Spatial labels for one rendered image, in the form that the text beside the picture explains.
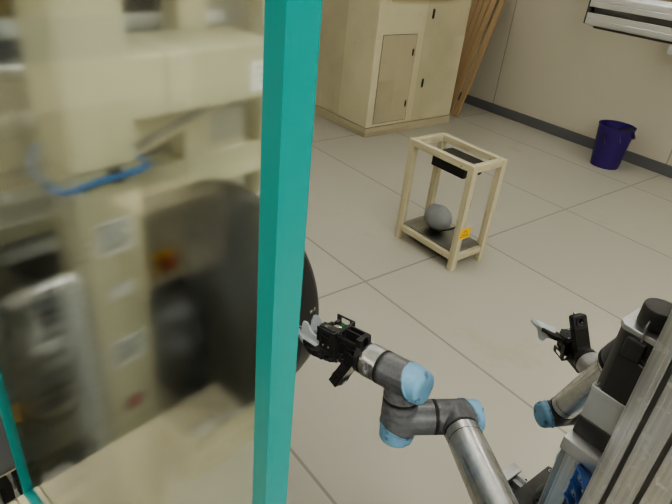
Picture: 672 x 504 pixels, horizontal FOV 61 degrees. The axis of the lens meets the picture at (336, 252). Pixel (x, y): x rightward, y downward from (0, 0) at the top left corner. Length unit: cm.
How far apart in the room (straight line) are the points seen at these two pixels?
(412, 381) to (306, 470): 157
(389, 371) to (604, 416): 41
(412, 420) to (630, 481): 40
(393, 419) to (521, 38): 712
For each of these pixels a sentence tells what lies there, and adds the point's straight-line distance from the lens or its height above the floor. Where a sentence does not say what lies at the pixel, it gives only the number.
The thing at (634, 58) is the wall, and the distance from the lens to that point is 730.
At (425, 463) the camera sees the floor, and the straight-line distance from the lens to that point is 279.
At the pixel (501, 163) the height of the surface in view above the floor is 78.
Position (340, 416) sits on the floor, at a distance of 290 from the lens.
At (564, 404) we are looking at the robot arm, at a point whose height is 103.
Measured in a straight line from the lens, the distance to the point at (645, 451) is 111.
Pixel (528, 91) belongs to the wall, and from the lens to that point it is 798.
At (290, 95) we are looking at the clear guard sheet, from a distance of 22.
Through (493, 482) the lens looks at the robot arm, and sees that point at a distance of 112.
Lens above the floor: 209
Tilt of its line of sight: 30 degrees down
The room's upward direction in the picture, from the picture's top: 6 degrees clockwise
